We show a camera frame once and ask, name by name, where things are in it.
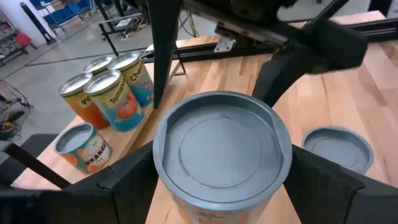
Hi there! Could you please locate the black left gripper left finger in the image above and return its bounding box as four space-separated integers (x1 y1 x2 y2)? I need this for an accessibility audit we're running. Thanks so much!
0 141 158 224

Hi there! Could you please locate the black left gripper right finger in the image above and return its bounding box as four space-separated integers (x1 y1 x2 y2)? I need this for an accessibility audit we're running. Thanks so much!
284 146 398 224

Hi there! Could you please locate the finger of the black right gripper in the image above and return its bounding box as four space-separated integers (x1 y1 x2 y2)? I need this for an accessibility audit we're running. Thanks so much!
251 46 312 108

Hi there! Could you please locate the short teal oranges can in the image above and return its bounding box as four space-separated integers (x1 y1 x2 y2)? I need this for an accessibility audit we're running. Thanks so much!
54 123 113 175

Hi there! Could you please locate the short patterned tin can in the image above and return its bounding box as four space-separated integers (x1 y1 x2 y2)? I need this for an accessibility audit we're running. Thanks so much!
152 90 293 224

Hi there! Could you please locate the tall orange pineapple can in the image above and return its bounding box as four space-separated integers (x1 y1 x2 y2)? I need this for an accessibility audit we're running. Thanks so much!
58 72 111 131

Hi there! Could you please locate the tall teal tomato can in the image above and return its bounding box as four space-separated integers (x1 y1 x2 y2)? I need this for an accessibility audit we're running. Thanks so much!
83 69 146 133

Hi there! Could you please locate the short white mixed fruit can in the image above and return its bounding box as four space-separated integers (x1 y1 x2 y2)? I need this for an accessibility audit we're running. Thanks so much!
301 126 375 175

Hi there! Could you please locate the black background desk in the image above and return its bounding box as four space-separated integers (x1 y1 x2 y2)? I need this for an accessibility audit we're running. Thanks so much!
98 0 150 57

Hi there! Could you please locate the red stool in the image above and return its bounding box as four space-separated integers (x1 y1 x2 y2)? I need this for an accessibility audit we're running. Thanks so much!
15 32 38 50

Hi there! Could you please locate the rack of small bins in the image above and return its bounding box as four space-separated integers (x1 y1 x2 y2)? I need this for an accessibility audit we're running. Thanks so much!
0 18 19 68

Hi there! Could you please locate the black tower fan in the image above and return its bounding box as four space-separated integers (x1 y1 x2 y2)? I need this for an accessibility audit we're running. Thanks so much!
19 2 57 46

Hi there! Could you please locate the rack of blue bins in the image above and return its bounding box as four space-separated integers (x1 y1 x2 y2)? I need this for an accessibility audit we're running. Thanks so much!
29 0 94 32

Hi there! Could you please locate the black aluminium table frame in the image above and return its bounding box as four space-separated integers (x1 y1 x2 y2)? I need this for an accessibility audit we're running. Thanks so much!
141 0 398 65

